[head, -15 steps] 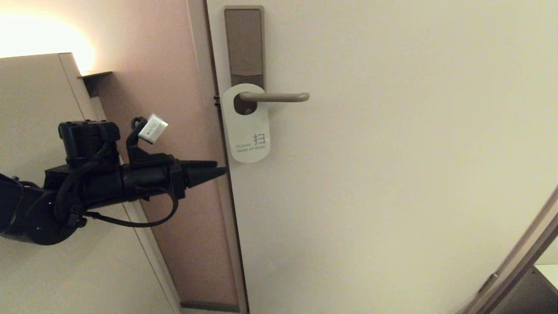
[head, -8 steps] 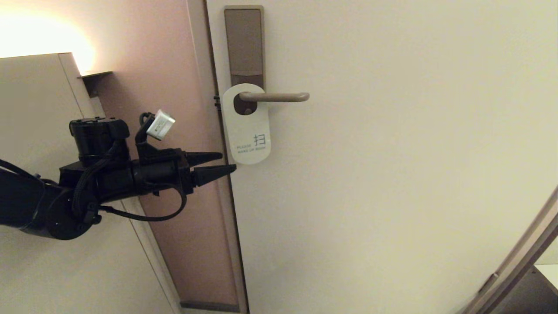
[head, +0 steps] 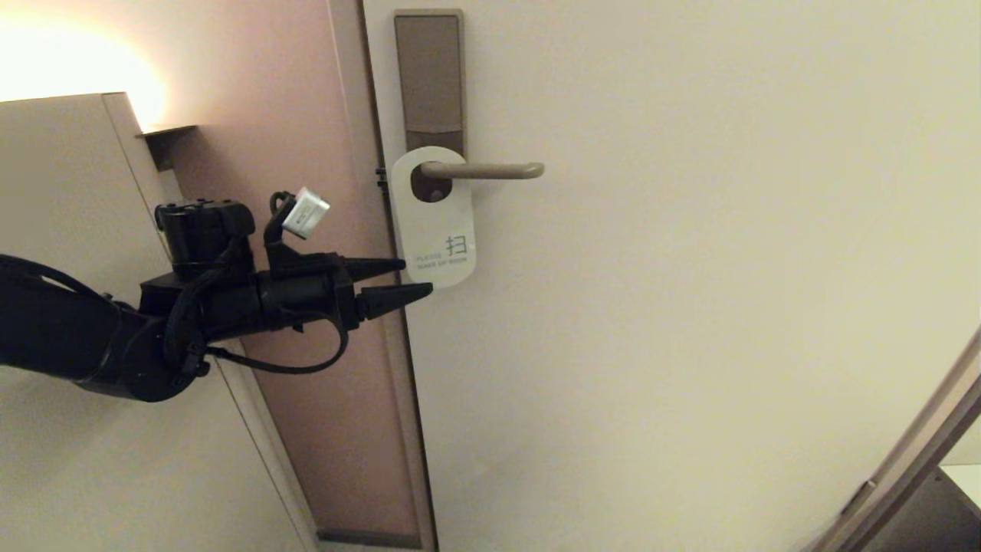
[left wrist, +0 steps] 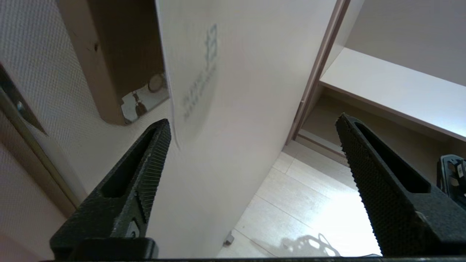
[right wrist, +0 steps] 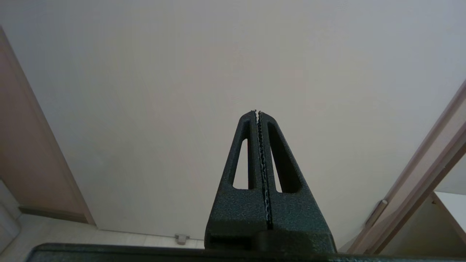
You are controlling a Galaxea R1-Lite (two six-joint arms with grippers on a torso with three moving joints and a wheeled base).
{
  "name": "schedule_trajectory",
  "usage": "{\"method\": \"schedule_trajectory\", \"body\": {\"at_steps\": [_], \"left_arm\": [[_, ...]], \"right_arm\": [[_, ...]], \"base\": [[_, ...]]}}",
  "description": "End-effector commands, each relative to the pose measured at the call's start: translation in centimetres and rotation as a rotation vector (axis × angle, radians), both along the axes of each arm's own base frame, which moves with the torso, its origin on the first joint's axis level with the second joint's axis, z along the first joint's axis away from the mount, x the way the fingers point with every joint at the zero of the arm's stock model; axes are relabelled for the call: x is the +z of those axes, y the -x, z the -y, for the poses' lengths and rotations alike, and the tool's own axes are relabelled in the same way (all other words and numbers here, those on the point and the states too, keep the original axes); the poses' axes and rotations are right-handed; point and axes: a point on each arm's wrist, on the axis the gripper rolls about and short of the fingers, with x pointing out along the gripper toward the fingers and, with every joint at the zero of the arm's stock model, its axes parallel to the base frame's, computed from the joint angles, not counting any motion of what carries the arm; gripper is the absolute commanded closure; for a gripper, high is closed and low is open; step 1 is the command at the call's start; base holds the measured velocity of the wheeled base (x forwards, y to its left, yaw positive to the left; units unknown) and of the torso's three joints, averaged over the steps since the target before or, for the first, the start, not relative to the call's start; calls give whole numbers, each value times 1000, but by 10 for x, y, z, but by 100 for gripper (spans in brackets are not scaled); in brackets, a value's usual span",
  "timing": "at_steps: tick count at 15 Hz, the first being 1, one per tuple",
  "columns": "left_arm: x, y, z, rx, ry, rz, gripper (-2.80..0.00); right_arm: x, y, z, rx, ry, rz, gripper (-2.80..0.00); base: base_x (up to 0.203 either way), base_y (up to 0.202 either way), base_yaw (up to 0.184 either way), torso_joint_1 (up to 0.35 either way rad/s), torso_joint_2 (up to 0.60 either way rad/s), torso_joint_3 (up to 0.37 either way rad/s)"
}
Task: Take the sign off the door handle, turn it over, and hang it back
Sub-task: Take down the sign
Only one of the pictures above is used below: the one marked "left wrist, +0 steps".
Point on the blue and white door hanger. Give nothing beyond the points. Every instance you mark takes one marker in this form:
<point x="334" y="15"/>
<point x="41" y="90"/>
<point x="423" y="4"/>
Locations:
<point x="196" y="54"/>

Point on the grey metal floor bracket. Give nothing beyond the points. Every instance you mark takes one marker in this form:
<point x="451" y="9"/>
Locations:
<point x="229" y="239"/>

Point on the white shelf board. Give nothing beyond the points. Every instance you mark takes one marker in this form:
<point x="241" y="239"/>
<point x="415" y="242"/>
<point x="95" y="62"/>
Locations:
<point x="400" y="87"/>

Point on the black perforated plastic part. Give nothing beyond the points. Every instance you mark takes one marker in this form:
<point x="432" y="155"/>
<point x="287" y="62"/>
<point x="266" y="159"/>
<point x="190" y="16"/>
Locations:
<point x="453" y="178"/>

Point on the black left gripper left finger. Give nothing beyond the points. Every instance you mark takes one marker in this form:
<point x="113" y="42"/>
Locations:
<point x="120" y="203"/>

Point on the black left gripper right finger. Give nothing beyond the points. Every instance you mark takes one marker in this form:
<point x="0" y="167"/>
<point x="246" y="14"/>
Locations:
<point x="400" y="207"/>

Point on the bronze door lock plate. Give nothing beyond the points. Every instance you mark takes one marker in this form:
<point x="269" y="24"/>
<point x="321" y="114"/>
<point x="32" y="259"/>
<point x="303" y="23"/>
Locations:
<point x="120" y="54"/>

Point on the white door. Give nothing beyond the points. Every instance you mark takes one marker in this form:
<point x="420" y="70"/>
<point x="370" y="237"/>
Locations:
<point x="236" y="163"/>

